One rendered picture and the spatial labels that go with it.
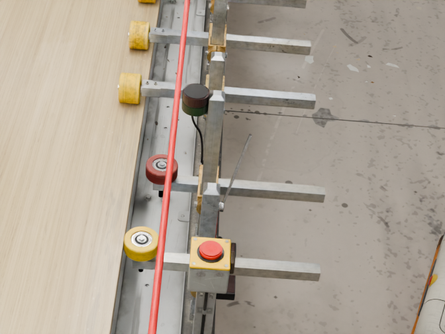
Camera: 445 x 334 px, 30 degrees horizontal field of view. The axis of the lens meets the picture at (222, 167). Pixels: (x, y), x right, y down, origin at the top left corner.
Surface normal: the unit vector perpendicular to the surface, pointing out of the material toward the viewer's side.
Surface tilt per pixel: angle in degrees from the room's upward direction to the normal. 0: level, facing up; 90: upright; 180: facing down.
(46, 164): 0
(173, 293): 0
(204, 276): 90
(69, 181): 0
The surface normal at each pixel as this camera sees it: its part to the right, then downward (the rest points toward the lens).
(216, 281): -0.03, 0.68
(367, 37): 0.08, -0.73
